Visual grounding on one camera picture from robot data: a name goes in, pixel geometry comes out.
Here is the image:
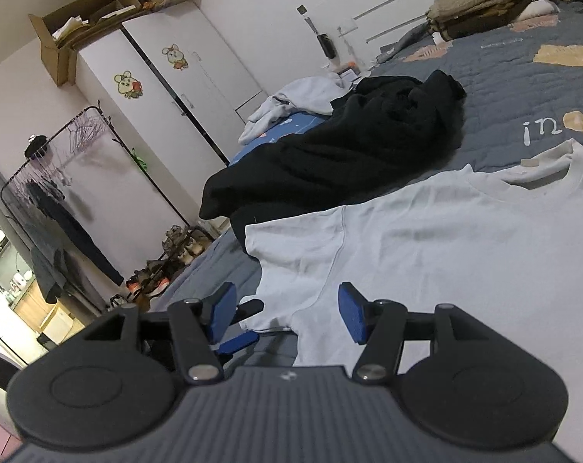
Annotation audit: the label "white t-shirt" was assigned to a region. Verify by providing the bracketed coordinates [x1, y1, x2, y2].
[245, 140, 583, 462]

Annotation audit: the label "black clothes rack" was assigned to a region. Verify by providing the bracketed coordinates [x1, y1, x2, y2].
[2, 106, 188, 300]

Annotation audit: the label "black clothes pile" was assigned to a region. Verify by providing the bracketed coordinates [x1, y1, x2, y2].
[199, 70, 466, 243]

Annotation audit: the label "shoes on rack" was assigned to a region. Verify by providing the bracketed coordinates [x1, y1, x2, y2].
[109, 225, 216, 311]

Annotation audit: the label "blue patterned pillow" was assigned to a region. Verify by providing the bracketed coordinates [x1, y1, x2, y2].
[230, 112, 328, 165]

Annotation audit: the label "light grey hoodie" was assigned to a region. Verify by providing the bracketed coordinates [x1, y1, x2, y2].
[238, 73, 350, 145]

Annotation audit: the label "white wardrobe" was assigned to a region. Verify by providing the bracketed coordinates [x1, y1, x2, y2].
[76, 1, 266, 223]

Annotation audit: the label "black hat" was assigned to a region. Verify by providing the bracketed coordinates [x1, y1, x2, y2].
[24, 135, 49, 160]

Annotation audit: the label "grey quilted bedspread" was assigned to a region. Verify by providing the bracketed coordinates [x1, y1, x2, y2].
[148, 1, 583, 367]

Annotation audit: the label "folded brown blanket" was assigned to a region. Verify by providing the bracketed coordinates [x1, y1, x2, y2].
[425, 0, 552, 41]

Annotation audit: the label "large cardboard box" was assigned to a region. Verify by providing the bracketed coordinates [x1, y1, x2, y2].
[29, 0, 142, 87]

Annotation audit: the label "white pillow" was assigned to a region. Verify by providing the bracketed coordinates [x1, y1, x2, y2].
[514, 0, 559, 22]

